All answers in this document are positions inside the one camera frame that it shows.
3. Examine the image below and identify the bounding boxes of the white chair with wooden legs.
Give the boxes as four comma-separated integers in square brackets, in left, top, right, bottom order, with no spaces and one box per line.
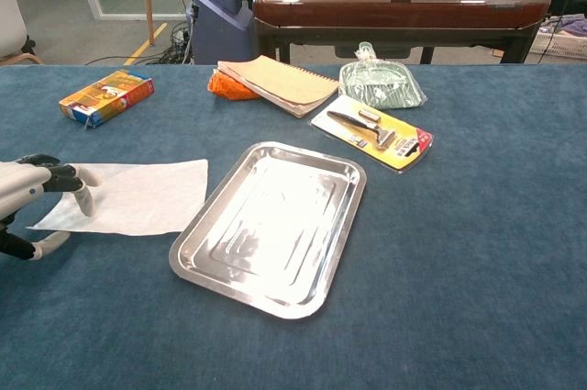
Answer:
[0,0,45,65]

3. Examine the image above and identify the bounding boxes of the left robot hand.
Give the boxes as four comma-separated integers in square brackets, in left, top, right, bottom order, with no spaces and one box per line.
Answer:
[0,154,103,262]

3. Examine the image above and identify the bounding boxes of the green dustpan set in bag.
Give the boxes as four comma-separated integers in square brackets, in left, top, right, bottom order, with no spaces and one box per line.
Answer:
[338,40,428,111]

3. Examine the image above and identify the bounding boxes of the brown spiral notebook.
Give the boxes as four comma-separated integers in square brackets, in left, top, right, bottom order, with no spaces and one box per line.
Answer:
[216,54,340,119]

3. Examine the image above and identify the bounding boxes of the black floor cables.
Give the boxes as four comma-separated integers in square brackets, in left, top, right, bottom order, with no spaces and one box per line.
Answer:
[158,22,194,65]

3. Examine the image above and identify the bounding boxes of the white plastic basket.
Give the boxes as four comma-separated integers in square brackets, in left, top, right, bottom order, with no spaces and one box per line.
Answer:
[529,17,587,61]

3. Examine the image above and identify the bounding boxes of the white paper sheet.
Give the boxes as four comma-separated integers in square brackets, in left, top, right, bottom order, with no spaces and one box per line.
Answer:
[26,159,210,238]

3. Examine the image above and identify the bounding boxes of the brown mahjong table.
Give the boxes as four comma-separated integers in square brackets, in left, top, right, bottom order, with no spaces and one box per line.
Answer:
[251,0,552,65]

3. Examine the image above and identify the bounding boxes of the orange and blue cardboard box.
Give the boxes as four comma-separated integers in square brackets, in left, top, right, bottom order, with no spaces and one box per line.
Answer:
[58,69,156,129]

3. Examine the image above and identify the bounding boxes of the silver metal tray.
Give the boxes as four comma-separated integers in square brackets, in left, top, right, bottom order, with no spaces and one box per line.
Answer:
[168,140,368,321]

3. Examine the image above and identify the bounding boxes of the blue grey machine base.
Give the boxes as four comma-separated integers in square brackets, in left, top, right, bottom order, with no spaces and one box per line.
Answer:
[188,0,256,65]

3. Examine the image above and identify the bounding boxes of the purple cloth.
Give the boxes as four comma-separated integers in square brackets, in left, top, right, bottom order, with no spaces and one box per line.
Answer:
[559,17,587,38]

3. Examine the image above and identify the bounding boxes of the blue velvet table cover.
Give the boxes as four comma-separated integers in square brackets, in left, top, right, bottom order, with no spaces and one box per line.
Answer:
[0,63,587,390]

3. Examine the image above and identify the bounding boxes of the razor in yellow blister pack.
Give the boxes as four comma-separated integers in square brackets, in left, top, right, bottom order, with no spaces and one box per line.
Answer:
[309,95,435,174]

